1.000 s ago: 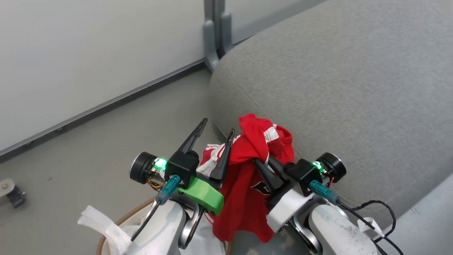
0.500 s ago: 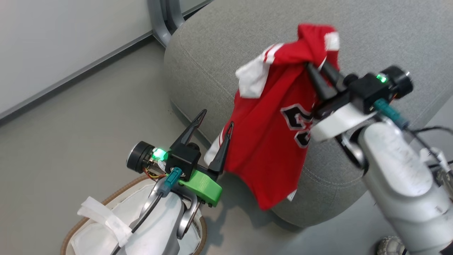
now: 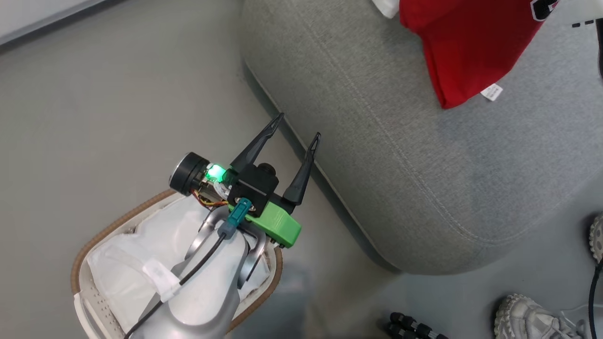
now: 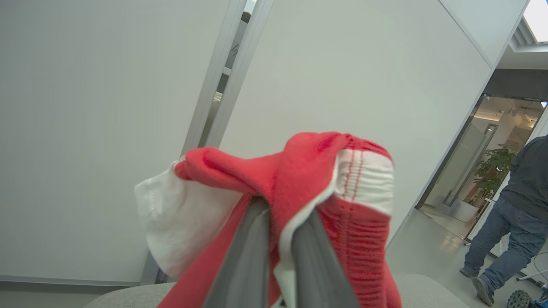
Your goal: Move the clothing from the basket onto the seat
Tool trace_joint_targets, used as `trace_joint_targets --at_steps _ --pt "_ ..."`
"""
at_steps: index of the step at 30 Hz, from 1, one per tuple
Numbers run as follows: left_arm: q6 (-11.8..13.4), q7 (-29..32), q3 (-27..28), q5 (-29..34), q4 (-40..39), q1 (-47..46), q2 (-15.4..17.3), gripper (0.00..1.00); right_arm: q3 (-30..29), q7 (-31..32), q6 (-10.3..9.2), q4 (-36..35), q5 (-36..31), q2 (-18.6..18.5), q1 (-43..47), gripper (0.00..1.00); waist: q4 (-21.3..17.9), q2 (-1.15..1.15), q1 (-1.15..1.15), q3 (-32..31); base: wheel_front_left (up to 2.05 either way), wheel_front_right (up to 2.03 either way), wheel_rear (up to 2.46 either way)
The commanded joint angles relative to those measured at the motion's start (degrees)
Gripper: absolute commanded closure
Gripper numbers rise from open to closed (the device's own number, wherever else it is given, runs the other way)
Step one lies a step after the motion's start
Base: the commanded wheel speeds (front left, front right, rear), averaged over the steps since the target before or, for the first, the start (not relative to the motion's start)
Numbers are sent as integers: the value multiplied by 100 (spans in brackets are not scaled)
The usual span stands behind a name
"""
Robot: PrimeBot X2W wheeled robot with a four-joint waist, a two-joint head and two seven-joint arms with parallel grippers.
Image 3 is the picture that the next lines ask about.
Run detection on black cable with teal plug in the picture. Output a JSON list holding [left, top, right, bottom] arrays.
[[123, 198, 253, 339]]

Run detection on red garment with white label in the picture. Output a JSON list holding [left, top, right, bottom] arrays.
[[399, 0, 561, 110]]

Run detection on white cable strap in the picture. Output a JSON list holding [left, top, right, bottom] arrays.
[[142, 260, 182, 302]]

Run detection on black object at edge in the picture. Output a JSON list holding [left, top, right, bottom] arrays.
[[596, 18, 603, 78]]

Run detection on thin black floor cable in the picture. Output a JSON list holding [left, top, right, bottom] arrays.
[[587, 261, 603, 339]]

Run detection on white laundry basket brown rim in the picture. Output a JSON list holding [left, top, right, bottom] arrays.
[[71, 188, 284, 339]]

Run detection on white clothing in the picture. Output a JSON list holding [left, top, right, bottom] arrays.
[[87, 195, 274, 332]]

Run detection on small white cloth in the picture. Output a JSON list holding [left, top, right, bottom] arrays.
[[372, 0, 401, 19]]

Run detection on black knobbed tripod legs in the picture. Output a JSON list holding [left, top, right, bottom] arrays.
[[387, 311, 450, 339]]

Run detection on grey fabric sofa seat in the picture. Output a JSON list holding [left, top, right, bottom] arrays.
[[240, 0, 603, 276]]

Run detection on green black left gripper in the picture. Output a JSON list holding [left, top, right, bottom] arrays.
[[169, 112, 322, 249]]

